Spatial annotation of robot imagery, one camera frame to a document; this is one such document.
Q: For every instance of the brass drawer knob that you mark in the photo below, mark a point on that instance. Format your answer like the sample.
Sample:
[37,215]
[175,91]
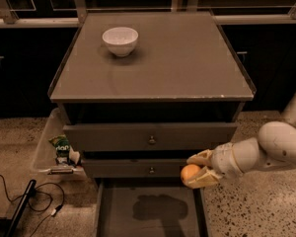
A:
[152,140]
[151,171]

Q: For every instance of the brass top drawer knob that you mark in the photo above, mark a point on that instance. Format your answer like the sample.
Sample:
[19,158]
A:
[152,140]

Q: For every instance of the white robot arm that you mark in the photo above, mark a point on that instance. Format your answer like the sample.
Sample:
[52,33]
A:
[273,149]

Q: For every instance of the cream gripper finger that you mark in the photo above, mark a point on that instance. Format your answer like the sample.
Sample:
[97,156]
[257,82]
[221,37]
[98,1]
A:
[204,178]
[202,158]

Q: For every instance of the grey drawer cabinet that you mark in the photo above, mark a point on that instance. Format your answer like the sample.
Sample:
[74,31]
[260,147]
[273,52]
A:
[182,70]

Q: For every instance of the brass middle drawer knob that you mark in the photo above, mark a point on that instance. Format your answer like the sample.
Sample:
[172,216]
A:
[151,171]

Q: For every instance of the black bar stand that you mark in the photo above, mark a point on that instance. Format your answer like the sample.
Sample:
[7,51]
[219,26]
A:
[20,208]

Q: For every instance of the green snack bag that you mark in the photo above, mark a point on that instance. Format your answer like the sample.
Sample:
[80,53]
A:
[62,148]

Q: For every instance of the grey middle drawer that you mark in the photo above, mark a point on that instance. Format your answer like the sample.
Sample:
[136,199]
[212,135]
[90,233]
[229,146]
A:
[132,168]

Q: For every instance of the white ceramic bowl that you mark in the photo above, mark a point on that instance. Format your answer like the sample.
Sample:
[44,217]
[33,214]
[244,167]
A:
[120,41]

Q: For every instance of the grey top drawer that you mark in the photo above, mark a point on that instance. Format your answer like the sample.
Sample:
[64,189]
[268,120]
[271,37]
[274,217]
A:
[134,136]

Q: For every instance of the orange fruit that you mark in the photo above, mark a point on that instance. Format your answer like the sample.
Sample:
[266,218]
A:
[189,171]

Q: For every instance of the grey drawer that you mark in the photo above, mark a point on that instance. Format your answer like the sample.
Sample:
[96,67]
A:
[149,207]
[132,168]
[134,136]

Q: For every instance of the grey bottom drawer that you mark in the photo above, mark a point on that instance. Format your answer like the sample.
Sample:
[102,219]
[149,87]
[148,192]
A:
[149,207]

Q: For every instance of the clear plastic bin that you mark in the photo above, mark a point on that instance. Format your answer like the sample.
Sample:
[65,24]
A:
[44,161]

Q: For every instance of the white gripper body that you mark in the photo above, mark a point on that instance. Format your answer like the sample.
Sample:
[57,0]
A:
[222,162]

